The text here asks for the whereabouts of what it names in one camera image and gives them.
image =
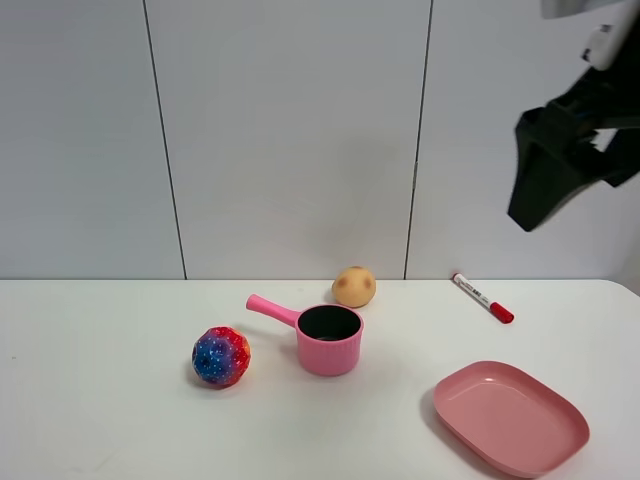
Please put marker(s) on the pink rectangular plate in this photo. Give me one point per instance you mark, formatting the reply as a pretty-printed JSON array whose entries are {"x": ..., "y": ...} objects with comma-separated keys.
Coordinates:
[{"x": 515, "y": 423}]

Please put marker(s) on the beige potato toy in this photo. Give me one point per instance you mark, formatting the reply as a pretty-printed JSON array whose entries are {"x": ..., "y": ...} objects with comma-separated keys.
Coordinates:
[{"x": 354, "y": 287}]

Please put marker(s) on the red white marker pen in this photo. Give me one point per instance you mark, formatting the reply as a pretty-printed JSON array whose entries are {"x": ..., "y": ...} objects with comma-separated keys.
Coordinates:
[{"x": 502, "y": 314}]

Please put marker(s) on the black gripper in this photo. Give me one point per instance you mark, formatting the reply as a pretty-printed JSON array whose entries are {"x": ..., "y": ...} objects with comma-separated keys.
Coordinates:
[{"x": 556, "y": 156}]

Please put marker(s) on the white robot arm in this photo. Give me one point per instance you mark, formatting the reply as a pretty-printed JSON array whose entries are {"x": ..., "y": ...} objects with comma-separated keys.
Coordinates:
[{"x": 603, "y": 47}]

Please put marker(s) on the multicolour dotted ball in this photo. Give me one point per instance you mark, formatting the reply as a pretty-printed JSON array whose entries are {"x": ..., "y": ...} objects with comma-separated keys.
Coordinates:
[{"x": 221, "y": 356}]

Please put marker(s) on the pink saucepan with handle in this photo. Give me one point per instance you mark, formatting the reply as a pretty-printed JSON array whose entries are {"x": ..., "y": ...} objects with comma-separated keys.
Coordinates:
[{"x": 328, "y": 336}]

